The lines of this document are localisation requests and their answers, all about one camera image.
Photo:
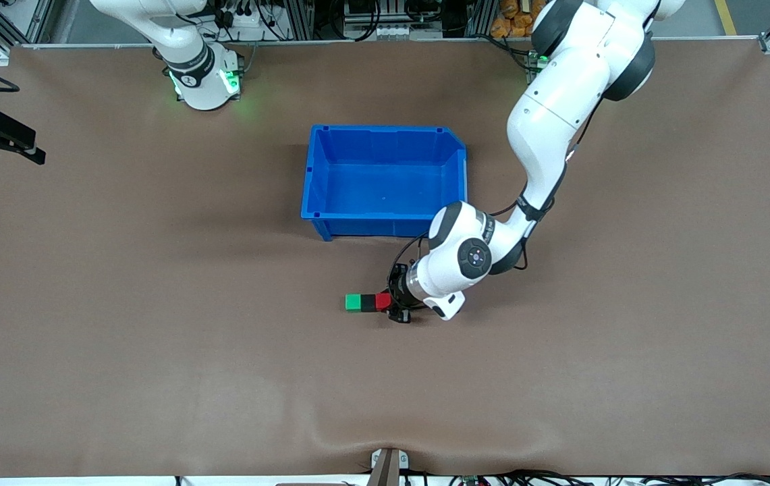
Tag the red cube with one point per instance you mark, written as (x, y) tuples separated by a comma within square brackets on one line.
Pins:
[(383, 302)]

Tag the brown table mat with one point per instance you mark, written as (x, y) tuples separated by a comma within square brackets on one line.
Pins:
[(155, 378)]

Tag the orange snack bag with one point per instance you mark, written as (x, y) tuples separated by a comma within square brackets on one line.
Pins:
[(513, 23)]

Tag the blue plastic bin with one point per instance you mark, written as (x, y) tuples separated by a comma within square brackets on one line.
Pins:
[(384, 182)]

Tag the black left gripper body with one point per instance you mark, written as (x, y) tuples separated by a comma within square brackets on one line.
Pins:
[(399, 290)]

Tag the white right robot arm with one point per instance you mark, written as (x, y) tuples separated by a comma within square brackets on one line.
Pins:
[(199, 77)]

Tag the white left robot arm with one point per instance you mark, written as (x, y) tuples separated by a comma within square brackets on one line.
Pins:
[(560, 115)]

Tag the black cube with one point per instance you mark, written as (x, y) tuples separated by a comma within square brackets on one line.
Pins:
[(368, 302)]

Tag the white power strip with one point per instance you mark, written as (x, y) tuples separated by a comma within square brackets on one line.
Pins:
[(401, 32)]

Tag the green cube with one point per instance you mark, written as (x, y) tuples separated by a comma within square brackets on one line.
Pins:
[(353, 303)]

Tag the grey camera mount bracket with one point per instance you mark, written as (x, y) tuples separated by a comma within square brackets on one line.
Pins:
[(388, 466)]

